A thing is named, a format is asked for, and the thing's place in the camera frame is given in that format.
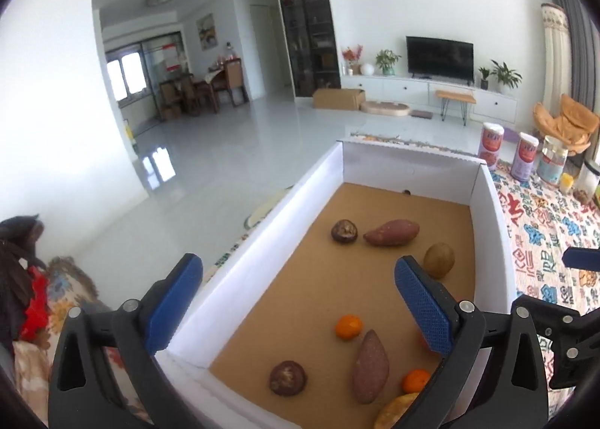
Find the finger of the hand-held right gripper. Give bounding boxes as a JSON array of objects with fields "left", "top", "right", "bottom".
[
  {"left": 516, "top": 295, "right": 600, "bottom": 390},
  {"left": 562, "top": 246, "right": 600, "bottom": 270}
]

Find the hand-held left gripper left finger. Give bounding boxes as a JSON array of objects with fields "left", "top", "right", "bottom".
[{"left": 48, "top": 252, "right": 204, "bottom": 429}]

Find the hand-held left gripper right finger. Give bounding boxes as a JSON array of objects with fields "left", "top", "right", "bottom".
[{"left": 394, "top": 255, "right": 549, "bottom": 429}]

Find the green-brown round fruit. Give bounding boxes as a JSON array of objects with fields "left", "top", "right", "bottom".
[{"left": 423, "top": 243, "right": 455, "bottom": 280}]

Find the orange tangerine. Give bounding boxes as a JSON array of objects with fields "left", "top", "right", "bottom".
[
  {"left": 402, "top": 368, "right": 431, "bottom": 395},
  {"left": 334, "top": 314, "right": 363, "bottom": 341}
]

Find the sweet potato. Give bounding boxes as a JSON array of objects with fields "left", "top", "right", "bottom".
[
  {"left": 363, "top": 219, "right": 420, "bottom": 247},
  {"left": 352, "top": 329, "right": 390, "bottom": 405}
]

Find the dark brown round fruit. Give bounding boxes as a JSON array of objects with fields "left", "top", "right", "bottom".
[
  {"left": 331, "top": 219, "right": 358, "bottom": 243},
  {"left": 268, "top": 360, "right": 309, "bottom": 396}
]

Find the large yellow citrus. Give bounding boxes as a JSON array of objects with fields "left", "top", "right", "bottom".
[{"left": 373, "top": 393, "right": 420, "bottom": 429}]

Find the white box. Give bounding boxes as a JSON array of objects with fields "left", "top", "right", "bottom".
[{"left": 154, "top": 138, "right": 516, "bottom": 429}]

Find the printed woven tablecloth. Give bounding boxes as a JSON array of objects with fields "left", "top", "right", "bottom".
[{"left": 201, "top": 159, "right": 600, "bottom": 406}]

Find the clear jar with black lid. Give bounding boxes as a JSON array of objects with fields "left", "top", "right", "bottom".
[{"left": 574, "top": 159, "right": 600, "bottom": 205}]

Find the glass jar with blue label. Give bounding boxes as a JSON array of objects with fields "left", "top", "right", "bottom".
[{"left": 537, "top": 135, "right": 569, "bottom": 186}]

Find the floral cloth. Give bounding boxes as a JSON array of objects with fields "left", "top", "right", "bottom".
[{"left": 14, "top": 255, "right": 155, "bottom": 429}]

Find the red-label white can right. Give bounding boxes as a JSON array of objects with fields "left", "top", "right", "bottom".
[{"left": 511, "top": 133, "right": 540, "bottom": 182}]

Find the red-label white can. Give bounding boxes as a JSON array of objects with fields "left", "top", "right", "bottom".
[
  {"left": 478, "top": 123, "right": 504, "bottom": 170},
  {"left": 511, "top": 133, "right": 540, "bottom": 182}
]

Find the round beige floor mat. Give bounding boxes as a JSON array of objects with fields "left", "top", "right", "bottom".
[{"left": 244, "top": 187, "right": 294, "bottom": 230}]

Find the orange cushioned chair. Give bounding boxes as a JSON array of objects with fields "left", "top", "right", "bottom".
[{"left": 533, "top": 94, "right": 600, "bottom": 155}]

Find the red-label white can left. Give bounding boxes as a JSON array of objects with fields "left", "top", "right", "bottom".
[{"left": 478, "top": 123, "right": 504, "bottom": 170}]

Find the dark cloth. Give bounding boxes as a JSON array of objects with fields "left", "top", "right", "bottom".
[{"left": 0, "top": 214, "right": 48, "bottom": 350}]

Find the leafy potted plant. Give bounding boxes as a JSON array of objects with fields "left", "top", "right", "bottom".
[{"left": 490, "top": 61, "right": 522, "bottom": 93}]

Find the beige oval pet bed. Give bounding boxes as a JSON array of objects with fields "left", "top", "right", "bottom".
[{"left": 360, "top": 101, "right": 411, "bottom": 119}]

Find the wooden stool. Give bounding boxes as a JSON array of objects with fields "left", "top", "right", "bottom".
[{"left": 435, "top": 90, "right": 476, "bottom": 126}]

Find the covered standing air conditioner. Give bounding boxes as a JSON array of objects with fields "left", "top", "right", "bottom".
[{"left": 540, "top": 2, "right": 573, "bottom": 111}]

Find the dining table with chairs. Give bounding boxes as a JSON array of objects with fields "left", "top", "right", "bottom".
[{"left": 159, "top": 58, "right": 249, "bottom": 118}]

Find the cardboard box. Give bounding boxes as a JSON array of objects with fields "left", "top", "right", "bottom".
[{"left": 312, "top": 88, "right": 366, "bottom": 111}]

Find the grey curtain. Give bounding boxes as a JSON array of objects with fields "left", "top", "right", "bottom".
[{"left": 547, "top": 0, "right": 600, "bottom": 102}]

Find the glass balcony door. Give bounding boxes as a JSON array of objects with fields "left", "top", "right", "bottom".
[{"left": 105, "top": 30, "right": 183, "bottom": 106}]

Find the black television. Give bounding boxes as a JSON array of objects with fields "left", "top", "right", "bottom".
[{"left": 406, "top": 36, "right": 474, "bottom": 82}]

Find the green potted plant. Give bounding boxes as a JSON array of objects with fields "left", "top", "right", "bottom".
[{"left": 375, "top": 49, "right": 402, "bottom": 77}]

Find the red flower plant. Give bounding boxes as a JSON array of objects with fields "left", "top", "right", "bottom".
[{"left": 342, "top": 45, "right": 364, "bottom": 76}]

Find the black glass cabinet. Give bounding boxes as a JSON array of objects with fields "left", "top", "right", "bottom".
[{"left": 274, "top": 0, "right": 341, "bottom": 98}]

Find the wall painting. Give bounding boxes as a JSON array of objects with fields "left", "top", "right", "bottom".
[{"left": 196, "top": 13, "right": 219, "bottom": 51}]

